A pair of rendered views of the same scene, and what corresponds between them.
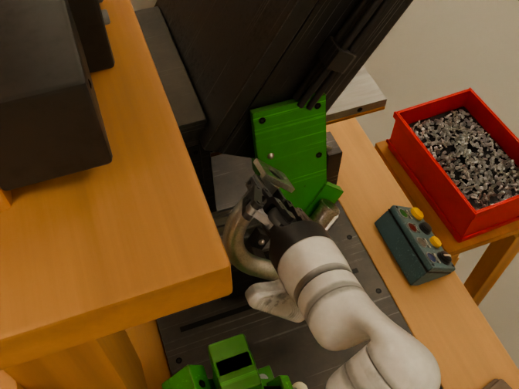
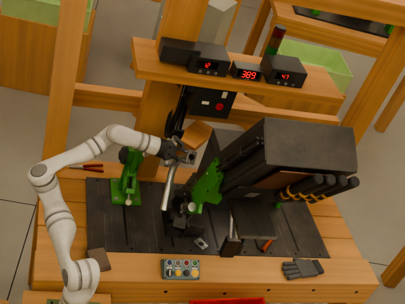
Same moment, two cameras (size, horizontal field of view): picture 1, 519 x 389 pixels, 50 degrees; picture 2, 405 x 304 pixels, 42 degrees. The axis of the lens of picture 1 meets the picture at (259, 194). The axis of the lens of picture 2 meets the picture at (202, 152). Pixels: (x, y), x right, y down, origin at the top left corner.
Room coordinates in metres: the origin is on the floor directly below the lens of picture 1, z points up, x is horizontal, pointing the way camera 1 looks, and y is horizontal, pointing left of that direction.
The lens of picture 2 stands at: (0.40, -1.67, 2.57)
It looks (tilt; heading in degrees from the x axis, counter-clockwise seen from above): 38 degrees down; 87
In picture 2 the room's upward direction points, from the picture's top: 20 degrees clockwise
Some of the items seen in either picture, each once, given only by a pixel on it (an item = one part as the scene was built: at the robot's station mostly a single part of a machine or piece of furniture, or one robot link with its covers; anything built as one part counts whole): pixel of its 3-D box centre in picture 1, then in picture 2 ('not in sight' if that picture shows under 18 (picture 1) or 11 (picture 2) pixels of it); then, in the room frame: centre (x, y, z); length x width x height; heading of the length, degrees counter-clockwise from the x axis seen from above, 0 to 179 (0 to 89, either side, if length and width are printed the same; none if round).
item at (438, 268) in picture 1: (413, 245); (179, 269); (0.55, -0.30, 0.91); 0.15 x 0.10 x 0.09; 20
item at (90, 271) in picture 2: not in sight; (81, 281); (0.23, -0.66, 1.14); 0.09 x 0.09 x 0.17; 37
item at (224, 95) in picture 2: not in sight; (210, 94); (0.46, 0.20, 1.42); 0.17 x 0.12 x 0.15; 20
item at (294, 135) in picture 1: (284, 146); (214, 184); (0.58, -0.04, 1.17); 0.13 x 0.12 x 0.20; 20
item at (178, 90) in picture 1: (145, 140); (236, 171); (0.68, 0.21, 1.07); 0.30 x 0.18 x 0.34; 20
